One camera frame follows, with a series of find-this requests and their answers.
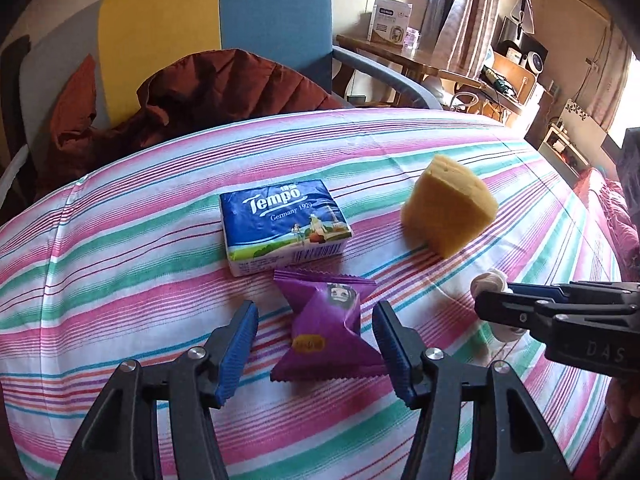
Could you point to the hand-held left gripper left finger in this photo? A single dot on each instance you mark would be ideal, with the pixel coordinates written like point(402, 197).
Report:
point(237, 355)

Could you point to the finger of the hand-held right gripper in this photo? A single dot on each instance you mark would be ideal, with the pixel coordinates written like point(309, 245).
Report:
point(505, 310)
point(540, 289)

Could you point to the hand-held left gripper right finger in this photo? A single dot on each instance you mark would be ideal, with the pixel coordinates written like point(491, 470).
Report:
point(395, 355)

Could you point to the grey-white cloth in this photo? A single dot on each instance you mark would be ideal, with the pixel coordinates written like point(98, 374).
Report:
point(492, 279)

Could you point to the purple snack packet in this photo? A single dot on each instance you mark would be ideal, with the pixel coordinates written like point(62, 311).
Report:
point(325, 340)

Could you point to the pink red quilt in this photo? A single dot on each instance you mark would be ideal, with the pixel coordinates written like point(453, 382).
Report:
point(610, 210)

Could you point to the large yellow sponge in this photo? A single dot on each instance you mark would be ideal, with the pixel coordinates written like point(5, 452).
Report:
point(450, 210)

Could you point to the blue tissue pack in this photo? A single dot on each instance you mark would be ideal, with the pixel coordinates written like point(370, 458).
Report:
point(280, 220)

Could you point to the striped bedsheet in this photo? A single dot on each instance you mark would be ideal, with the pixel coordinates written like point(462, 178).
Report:
point(125, 260)

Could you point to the white flower-print cabinet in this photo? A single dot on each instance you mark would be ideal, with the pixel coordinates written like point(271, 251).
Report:
point(575, 125)

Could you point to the dark red puffer jacket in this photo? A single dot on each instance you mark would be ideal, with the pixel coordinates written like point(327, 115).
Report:
point(215, 90)

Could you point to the wooden desk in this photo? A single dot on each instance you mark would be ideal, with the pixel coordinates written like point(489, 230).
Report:
point(400, 57)

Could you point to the small pink box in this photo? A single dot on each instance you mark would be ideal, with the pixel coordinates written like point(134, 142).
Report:
point(412, 38)

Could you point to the beige patterned curtain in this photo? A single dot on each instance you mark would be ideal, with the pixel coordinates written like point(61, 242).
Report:
point(460, 10)

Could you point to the white appliance box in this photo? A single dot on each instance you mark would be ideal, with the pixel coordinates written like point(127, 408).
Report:
point(390, 17)

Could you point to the grey yellow blue armchair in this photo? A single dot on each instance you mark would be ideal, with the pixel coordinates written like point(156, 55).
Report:
point(270, 10)

